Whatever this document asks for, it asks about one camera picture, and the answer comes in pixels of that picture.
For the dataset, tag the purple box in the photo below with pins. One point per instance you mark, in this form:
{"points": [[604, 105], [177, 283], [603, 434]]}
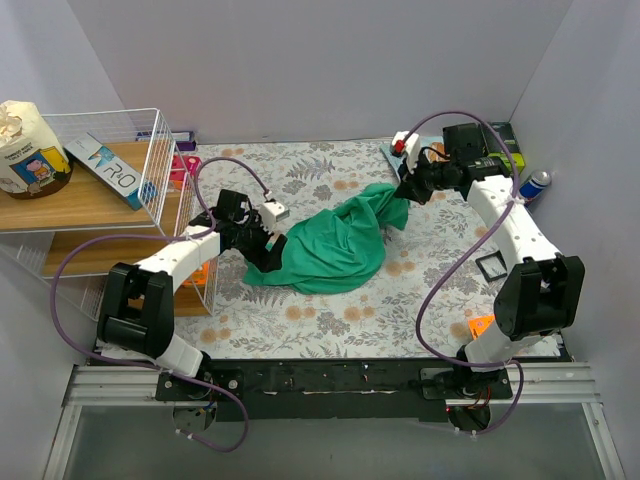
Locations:
{"points": [[185, 140]]}

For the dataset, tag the orange box under shelf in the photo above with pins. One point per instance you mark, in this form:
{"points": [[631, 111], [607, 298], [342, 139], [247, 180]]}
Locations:
{"points": [[198, 278]]}

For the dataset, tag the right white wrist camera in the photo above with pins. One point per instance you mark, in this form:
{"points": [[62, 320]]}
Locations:
{"points": [[406, 145]]}

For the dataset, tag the aluminium rail frame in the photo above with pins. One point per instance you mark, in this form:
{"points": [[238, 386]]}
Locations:
{"points": [[330, 419]]}

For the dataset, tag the pink box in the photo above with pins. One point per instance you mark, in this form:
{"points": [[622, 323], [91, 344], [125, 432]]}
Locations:
{"points": [[181, 166]]}

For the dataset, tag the black plastic frame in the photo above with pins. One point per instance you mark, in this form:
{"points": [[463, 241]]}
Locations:
{"points": [[492, 267]]}

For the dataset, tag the wooden shelf unit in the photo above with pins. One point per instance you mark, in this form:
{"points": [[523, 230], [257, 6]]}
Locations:
{"points": [[39, 233]]}

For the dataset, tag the orange box right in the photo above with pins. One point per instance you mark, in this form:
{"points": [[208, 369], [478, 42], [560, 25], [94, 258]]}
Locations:
{"points": [[477, 326]]}

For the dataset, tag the white wire basket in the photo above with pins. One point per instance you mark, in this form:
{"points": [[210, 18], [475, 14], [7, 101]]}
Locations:
{"points": [[143, 139]]}

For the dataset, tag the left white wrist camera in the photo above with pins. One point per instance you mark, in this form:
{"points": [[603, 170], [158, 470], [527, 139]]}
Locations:
{"points": [[271, 213]]}

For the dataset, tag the white blue toothpaste box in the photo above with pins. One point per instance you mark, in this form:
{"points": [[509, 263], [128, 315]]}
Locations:
{"points": [[111, 170]]}

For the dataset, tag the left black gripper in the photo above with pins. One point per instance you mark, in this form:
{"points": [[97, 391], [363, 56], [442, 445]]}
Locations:
{"points": [[263, 248]]}

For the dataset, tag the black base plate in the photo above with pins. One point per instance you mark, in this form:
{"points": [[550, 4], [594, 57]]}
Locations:
{"points": [[330, 388]]}

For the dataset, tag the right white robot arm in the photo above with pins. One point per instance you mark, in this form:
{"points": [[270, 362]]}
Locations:
{"points": [[541, 291]]}

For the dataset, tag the blue energy drink can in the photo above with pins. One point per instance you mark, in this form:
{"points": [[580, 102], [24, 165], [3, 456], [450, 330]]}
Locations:
{"points": [[534, 185]]}

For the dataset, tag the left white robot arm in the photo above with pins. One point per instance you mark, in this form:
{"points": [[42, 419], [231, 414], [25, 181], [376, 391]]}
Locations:
{"points": [[137, 312]]}

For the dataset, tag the green garment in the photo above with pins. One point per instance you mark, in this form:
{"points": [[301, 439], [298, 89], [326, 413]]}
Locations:
{"points": [[330, 245]]}

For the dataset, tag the floral table mat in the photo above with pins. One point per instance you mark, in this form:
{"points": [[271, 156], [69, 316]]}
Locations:
{"points": [[398, 285]]}

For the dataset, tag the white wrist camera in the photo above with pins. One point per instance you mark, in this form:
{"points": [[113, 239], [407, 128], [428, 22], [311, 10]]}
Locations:
{"points": [[271, 213], [406, 145]]}

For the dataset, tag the green black box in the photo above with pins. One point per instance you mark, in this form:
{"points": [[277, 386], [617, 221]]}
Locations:
{"points": [[508, 137]]}

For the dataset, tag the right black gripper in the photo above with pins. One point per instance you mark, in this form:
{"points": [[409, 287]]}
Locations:
{"points": [[413, 183]]}

